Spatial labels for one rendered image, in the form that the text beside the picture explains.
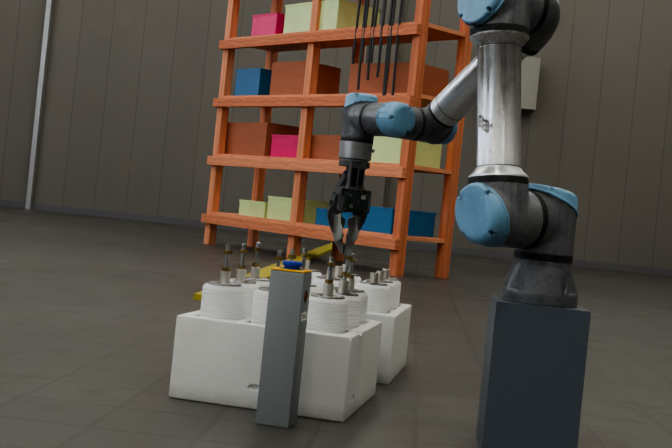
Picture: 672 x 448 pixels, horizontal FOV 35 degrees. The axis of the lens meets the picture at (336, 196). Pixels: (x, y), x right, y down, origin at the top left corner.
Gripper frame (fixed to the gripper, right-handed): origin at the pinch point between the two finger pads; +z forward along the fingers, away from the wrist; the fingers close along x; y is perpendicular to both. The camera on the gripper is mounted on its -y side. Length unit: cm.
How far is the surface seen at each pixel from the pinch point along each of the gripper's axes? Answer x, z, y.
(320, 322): -6.7, 15.5, 15.8
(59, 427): -58, 36, 40
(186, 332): -34.0, 21.2, 6.8
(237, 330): -23.7, 19.2, 11.4
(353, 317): 3.1, 15.1, 4.8
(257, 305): -19.6, 13.8, 9.2
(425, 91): 157, -93, -487
